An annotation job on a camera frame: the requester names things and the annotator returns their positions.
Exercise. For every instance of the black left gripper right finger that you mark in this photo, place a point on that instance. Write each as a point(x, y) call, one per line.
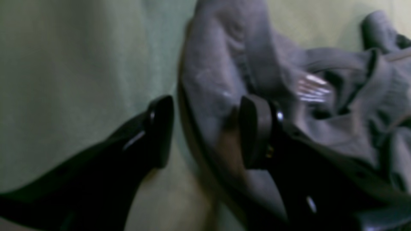
point(321, 189)

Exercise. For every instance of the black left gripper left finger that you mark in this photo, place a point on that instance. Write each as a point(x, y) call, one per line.
point(94, 190)

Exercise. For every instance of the grey t-shirt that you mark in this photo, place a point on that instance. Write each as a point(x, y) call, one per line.
point(354, 103)

